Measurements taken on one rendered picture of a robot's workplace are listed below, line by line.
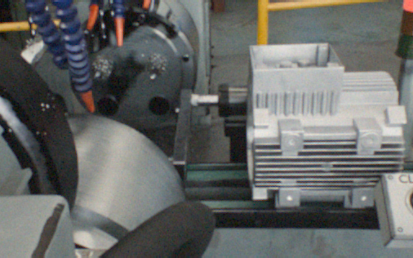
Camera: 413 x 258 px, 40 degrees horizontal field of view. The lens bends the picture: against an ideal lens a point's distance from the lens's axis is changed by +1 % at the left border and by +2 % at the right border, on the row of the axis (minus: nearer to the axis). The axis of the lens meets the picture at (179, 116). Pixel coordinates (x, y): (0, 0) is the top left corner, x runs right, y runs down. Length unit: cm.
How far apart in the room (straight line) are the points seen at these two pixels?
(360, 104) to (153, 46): 40
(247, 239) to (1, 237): 71
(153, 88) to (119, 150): 50
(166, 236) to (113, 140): 35
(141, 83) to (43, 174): 79
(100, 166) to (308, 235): 44
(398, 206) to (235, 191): 36
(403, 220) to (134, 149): 29
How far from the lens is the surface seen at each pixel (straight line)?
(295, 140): 75
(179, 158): 77
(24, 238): 18
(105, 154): 55
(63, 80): 97
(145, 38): 102
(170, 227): 24
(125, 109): 108
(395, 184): 66
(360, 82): 83
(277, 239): 88
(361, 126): 78
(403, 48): 116
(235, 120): 99
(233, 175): 94
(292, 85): 77
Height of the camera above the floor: 142
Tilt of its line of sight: 26 degrees down
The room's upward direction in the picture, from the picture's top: 3 degrees counter-clockwise
